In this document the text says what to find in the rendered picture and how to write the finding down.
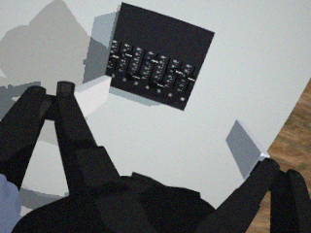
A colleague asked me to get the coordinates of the black lighting desk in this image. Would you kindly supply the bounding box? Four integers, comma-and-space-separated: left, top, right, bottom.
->
105, 2, 215, 111

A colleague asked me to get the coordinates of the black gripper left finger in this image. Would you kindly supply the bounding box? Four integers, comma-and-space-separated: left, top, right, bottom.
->
0, 75, 148, 233

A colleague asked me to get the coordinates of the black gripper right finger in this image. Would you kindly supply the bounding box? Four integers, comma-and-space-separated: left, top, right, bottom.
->
192, 119, 311, 233

